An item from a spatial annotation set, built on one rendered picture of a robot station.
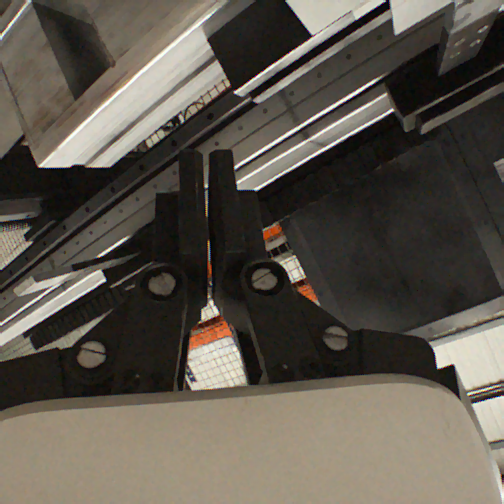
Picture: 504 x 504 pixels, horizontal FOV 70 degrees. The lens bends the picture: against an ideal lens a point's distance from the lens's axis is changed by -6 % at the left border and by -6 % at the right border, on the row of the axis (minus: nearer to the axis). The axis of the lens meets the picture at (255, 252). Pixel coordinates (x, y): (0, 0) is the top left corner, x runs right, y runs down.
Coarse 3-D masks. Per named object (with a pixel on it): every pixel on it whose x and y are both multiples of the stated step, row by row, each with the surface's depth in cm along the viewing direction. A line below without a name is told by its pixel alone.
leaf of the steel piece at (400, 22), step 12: (408, 0) 15; (420, 0) 15; (432, 0) 16; (444, 0) 16; (396, 12) 16; (408, 12) 16; (420, 12) 17; (432, 12) 17; (396, 24) 17; (408, 24) 17
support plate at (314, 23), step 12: (288, 0) 12; (300, 0) 12; (312, 0) 12; (324, 0) 13; (336, 0) 13; (348, 0) 13; (360, 0) 14; (300, 12) 13; (312, 12) 13; (324, 12) 13; (336, 12) 14; (312, 24) 14; (324, 24) 14
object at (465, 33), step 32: (480, 0) 17; (448, 32) 21; (480, 32) 23; (416, 64) 31; (448, 64) 28; (480, 64) 29; (416, 96) 31; (448, 96) 31; (480, 96) 31; (416, 128) 40
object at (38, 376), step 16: (48, 352) 8; (64, 352) 8; (0, 368) 8; (16, 368) 8; (32, 368) 8; (48, 368) 8; (64, 368) 8; (0, 384) 8; (16, 384) 8; (32, 384) 8; (48, 384) 8; (64, 384) 8; (0, 400) 7; (16, 400) 7; (32, 400) 7
